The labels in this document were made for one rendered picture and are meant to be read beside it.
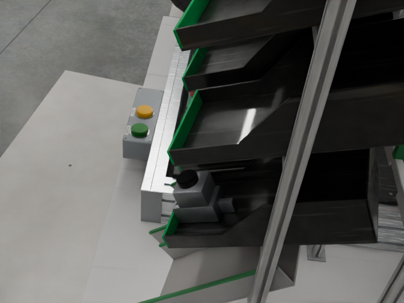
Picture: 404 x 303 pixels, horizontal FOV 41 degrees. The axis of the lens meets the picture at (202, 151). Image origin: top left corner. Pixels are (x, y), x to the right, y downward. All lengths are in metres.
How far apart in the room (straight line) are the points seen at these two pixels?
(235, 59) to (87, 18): 2.92
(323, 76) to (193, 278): 0.51
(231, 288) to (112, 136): 0.73
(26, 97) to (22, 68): 0.27
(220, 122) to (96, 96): 0.91
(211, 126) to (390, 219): 0.62
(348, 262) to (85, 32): 2.62
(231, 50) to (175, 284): 0.40
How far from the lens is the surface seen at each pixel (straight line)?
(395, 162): 0.78
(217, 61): 0.80
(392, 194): 1.25
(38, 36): 3.50
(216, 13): 0.59
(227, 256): 0.89
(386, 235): 1.25
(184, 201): 0.75
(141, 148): 1.27
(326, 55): 0.49
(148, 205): 1.18
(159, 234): 0.99
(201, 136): 0.67
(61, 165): 1.35
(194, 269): 0.93
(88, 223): 1.22
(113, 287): 1.12
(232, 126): 0.67
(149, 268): 1.14
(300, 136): 0.53
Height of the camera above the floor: 1.80
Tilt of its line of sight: 43 degrees down
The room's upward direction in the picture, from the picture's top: 7 degrees clockwise
